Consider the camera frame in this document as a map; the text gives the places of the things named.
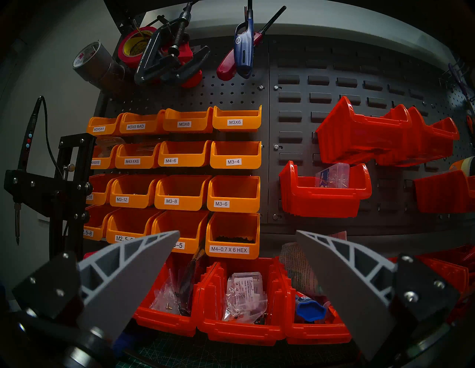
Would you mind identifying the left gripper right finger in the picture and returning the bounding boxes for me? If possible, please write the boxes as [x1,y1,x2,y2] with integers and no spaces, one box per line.
[296,230,461,361]

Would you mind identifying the red hanging storage bin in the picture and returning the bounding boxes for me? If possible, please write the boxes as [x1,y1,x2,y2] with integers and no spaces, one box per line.
[375,106,461,167]
[413,170,475,214]
[315,96,413,165]
[278,160,373,218]

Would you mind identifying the black soldering iron stand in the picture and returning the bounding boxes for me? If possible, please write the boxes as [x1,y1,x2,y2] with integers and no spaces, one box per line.
[4,134,98,260]

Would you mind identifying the blue utility lighter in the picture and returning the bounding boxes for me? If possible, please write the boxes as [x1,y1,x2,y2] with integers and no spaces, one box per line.
[233,0,256,79]

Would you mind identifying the red utility lighter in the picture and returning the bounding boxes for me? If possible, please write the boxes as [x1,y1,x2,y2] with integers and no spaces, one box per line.
[216,6,287,81]

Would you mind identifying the clear labelled screw bags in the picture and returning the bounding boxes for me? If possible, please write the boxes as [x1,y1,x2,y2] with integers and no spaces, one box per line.
[222,272,268,324]

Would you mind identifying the yellow bin labelled M3X5X4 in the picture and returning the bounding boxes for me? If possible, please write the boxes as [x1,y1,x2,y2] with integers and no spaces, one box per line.
[86,115,123,136]

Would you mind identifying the red stackable storage bin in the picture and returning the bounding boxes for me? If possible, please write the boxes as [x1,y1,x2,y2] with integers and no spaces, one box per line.
[278,256,352,345]
[133,252,217,337]
[388,244,475,319]
[196,258,292,346]

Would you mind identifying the yellow bin labelled M3X8 BAD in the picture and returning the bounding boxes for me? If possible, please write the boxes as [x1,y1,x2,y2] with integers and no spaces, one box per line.
[119,111,166,135]

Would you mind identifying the yellow bin labelled M2.5-6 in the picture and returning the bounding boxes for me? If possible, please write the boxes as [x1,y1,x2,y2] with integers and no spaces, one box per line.
[106,208,164,244]

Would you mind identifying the large orange white tape roll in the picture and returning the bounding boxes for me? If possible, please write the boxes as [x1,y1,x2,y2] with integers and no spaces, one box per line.
[449,156,475,177]

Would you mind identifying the green cutting mat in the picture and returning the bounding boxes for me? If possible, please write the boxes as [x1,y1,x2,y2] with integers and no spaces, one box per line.
[115,330,364,368]

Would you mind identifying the yellow bin labelled M3-6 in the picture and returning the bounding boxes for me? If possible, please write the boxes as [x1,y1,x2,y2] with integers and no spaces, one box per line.
[207,175,261,214]

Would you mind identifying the grey duct tape roll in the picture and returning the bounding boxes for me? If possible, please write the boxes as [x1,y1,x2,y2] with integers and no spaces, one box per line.
[72,42,125,88]

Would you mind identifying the yellow bin labelled M3-4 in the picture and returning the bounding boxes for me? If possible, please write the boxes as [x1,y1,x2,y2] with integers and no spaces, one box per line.
[210,141,262,170]

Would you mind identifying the yellow bin labelled M3-8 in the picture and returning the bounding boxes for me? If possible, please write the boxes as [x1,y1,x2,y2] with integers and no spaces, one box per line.
[154,175,213,211]

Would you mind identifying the yellow bin labelled M4-0.7 HEX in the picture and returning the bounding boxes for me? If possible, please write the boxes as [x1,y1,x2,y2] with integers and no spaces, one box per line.
[205,212,261,259]

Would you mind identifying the grey pegboard back panel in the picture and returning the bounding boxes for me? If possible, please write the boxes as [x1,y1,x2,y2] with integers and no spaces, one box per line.
[93,33,475,238]

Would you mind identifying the black soldering iron pen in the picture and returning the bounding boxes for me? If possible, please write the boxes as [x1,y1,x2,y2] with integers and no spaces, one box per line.
[14,96,45,245]

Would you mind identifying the red yellow tape roll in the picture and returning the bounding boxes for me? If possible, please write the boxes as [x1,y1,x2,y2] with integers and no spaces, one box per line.
[118,25,158,69]

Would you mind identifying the black screw clamp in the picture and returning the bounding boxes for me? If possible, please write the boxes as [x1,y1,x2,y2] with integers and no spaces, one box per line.
[134,2,211,86]

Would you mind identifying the yellow bin labelled M4X6X6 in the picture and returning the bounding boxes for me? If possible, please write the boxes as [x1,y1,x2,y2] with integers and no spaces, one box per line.
[91,145,119,170]

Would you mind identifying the clear packet of parts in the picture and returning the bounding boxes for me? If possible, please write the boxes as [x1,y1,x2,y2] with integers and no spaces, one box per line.
[279,232,347,297]

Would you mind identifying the black brown handled tool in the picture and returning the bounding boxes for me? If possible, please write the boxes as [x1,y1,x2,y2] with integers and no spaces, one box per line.
[177,248,206,316]

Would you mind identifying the yellow bin labelled M3-16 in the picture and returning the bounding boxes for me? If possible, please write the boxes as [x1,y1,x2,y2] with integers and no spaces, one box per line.
[86,174,119,206]

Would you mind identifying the clear bag brass screws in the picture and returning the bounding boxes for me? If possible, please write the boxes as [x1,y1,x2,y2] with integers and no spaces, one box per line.
[150,267,182,316]

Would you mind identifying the clear plastic parts box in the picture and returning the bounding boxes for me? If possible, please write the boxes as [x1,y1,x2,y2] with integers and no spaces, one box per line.
[315,162,350,189]

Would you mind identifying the yellow bin labelled M4-6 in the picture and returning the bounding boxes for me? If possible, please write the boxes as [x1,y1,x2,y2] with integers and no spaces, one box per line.
[158,140,213,167]

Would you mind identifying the yellow bin labelled M3-12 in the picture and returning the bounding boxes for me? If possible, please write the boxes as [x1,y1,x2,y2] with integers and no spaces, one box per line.
[109,175,164,208]

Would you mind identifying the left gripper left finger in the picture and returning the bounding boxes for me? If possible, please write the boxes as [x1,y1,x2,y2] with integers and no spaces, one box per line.
[12,230,181,344]

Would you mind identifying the blue plastic cap piece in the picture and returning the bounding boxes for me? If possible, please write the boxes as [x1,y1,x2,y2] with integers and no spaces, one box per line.
[295,293,329,322]

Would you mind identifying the purple handled scissors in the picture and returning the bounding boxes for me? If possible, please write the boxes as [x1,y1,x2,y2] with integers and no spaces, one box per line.
[447,62,475,102]

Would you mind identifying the yellow bin labelled M3X6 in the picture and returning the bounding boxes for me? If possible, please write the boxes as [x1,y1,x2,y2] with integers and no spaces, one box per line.
[212,105,262,132]

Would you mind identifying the yellow bin labelled M2.5-5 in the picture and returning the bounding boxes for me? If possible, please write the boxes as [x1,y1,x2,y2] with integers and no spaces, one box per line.
[150,210,210,254]

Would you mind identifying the yellow bin labelled M4X4X6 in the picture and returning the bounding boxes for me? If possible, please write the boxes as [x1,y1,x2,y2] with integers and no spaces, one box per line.
[114,143,162,170]

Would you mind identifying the yellow bin labelled M2.5-8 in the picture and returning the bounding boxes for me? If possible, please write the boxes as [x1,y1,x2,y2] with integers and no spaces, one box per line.
[82,205,119,242]

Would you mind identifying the red clamp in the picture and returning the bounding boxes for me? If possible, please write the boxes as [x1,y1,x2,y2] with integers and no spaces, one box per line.
[169,41,204,89]

